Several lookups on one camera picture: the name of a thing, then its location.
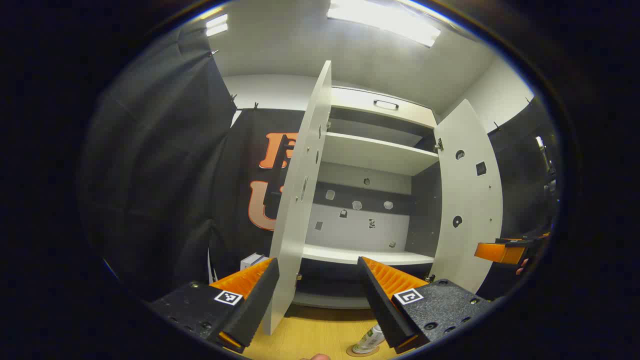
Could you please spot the small white box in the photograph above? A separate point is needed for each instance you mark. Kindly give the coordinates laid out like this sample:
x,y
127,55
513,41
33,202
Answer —
x,y
251,261

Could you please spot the round wooden coaster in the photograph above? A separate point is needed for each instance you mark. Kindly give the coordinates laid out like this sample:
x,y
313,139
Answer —
x,y
352,352

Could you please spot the black backdrop cloth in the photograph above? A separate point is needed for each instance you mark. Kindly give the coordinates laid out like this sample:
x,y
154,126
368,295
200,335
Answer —
x,y
165,175

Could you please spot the white cabinet door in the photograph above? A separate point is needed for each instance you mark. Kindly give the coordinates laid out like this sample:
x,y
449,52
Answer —
x,y
300,225
470,200

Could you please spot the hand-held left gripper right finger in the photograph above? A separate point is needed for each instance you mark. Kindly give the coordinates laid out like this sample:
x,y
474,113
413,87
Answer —
x,y
382,310

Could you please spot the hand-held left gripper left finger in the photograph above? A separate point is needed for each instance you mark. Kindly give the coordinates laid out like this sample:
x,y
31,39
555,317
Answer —
x,y
257,305

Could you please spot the large ceiling light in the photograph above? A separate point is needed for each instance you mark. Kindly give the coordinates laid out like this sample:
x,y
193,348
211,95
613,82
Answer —
x,y
385,20

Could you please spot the white green label bottle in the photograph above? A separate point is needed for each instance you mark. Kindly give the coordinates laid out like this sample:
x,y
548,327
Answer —
x,y
370,340

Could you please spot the white cabinet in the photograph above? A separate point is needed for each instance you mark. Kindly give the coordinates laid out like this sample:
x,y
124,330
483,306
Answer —
x,y
375,152

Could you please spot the small ceiling light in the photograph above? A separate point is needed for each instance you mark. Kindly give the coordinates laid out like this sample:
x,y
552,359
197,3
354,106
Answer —
x,y
217,25

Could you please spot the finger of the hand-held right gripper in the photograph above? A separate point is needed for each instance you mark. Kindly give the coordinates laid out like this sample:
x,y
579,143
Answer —
x,y
500,252

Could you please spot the white cabinet drawer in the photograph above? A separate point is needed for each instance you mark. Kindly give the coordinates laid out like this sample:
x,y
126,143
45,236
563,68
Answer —
x,y
360,107

